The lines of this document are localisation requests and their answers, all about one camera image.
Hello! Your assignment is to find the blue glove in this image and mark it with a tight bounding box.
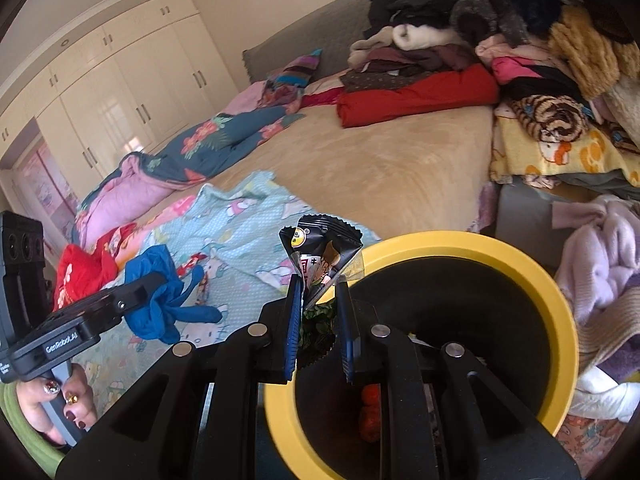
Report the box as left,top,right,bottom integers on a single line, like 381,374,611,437
122,245,223,346

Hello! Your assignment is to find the pink cartoon cat door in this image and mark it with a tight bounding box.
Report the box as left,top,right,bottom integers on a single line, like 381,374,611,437
12,135,81,226

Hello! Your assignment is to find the white cloth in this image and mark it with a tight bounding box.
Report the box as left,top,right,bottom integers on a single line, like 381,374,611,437
570,367,640,423

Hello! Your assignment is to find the pink garment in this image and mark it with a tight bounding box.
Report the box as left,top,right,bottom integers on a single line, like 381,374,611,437
492,42,566,86

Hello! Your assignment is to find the green wrapper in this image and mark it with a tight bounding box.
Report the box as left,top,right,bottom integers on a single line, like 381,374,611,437
299,302,337,371

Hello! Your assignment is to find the blue floral quilt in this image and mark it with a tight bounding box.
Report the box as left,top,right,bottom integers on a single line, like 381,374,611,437
75,105,307,246

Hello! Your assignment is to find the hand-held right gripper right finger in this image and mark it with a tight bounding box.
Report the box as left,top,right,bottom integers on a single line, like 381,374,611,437
334,280,581,480

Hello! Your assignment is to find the striped pillow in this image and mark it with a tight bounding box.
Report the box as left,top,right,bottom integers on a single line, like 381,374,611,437
265,49,323,91

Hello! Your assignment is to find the mustard fuzzy garment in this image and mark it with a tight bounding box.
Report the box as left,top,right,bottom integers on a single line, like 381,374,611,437
547,7,626,98

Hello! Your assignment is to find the cream fleece garment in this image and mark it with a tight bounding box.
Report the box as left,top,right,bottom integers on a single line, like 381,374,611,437
349,24,466,68

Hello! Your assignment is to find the black snack packet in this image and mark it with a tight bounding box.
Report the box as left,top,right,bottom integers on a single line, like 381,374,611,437
279,214,363,311

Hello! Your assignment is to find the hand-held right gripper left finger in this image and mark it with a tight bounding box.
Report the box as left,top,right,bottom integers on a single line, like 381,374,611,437
57,275,306,480

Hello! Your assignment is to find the yellow cartoon blanket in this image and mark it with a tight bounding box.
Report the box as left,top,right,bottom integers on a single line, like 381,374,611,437
490,102,640,188

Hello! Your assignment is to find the grey fuzzy garment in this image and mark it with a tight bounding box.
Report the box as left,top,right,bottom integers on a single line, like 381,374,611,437
450,0,531,46

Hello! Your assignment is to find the dark dotted garment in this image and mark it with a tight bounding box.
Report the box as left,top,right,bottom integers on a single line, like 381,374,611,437
342,45,481,93

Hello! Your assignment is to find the beige bed blanket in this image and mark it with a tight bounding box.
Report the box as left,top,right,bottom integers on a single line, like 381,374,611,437
115,72,496,251

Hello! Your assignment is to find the brown tiger striped cloth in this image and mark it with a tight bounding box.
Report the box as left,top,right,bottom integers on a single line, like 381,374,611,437
510,95,591,141

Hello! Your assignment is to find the person's left hand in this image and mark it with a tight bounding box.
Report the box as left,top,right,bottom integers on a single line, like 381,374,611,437
15,377,98,448

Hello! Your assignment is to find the cream wardrobe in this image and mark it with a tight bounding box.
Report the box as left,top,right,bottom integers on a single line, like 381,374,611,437
0,2,238,186

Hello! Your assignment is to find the lavender fleece blanket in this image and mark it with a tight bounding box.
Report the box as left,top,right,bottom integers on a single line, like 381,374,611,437
552,195,640,326

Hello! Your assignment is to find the grey box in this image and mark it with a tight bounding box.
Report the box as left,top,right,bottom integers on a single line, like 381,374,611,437
492,182,571,276

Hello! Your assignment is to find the grey headboard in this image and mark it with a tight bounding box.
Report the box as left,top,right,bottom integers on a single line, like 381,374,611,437
242,0,381,91

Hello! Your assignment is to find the yellow bin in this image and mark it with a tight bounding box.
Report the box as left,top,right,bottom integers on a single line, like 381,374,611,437
262,230,580,480

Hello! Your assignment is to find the light blue cartoon cat sheet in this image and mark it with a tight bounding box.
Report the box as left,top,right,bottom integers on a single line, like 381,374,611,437
75,170,381,411

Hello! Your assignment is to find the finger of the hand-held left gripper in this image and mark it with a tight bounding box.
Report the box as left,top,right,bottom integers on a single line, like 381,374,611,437
107,272,169,326

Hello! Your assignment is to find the red patterned cloth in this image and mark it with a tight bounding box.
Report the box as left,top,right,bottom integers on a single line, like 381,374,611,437
300,86,346,108

